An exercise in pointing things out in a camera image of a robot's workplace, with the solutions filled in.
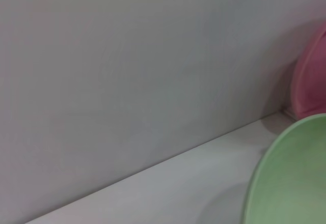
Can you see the green round plate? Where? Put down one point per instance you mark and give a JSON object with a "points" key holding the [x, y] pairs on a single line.
{"points": [[293, 178]]}

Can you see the pink round plate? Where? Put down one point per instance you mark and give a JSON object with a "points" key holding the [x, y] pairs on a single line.
{"points": [[313, 81]]}

